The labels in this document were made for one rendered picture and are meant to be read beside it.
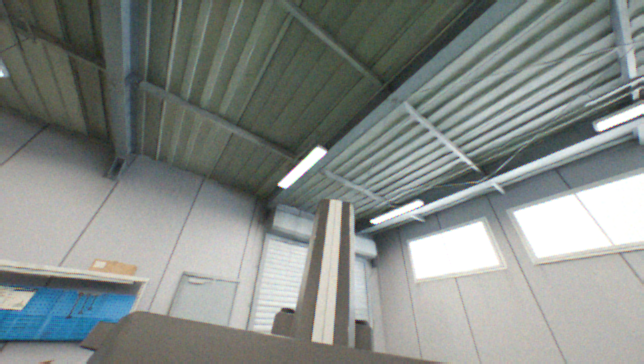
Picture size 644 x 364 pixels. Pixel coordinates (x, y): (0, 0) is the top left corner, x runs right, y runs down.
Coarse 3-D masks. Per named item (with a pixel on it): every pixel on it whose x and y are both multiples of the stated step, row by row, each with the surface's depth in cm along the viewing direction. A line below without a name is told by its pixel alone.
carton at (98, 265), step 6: (96, 258) 278; (96, 264) 275; (102, 264) 278; (108, 264) 282; (114, 264) 285; (120, 264) 288; (126, 264) 292; (90, 270) 270; (96, 270) 273; (102, 270) 276; (108, 270) 279; (114, 270) 282; (120, 270) 285; (126, 270) 289; (132, 270) 292
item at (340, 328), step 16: (336, 208) 10; (352, 208) 10; (336, 224) 9; (352, 224) 9; (336, 240) 8; (352, 240) 8; (336, 256) 8; (352, 256) 8; (336, 272) 7; (352, 272) 7; (336, 288) 7; (352, 288) 7; (336, 304) 6; (352, 304) 6; (336, 320) 6; (352, 320) 6; (336, 336) 6; (352, 336) 6; (368, 336) 6
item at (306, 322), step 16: (320, 208) 10; (320, 224) 9; (320, 240) 8; (320, 256) 8; (304, 272) 7; (320, 272) 7; (304, 288) 7; (320, 288) 7; (304, 304) 6; (320, 304) 6; (288, 320) 7; (304, 320) 6; (320, 320) 6; (288, 336) 6; (304, 336) 6; (320, 336) 6
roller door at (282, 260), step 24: (264, 240) 461; (288, 240) 494; (264, 264) 436; (288, 264) 471; (360, 264) 602; (264, 288) 420; (288, 288) 447; (360, 288) 565; (264, 312) 401; (360, 312) 529
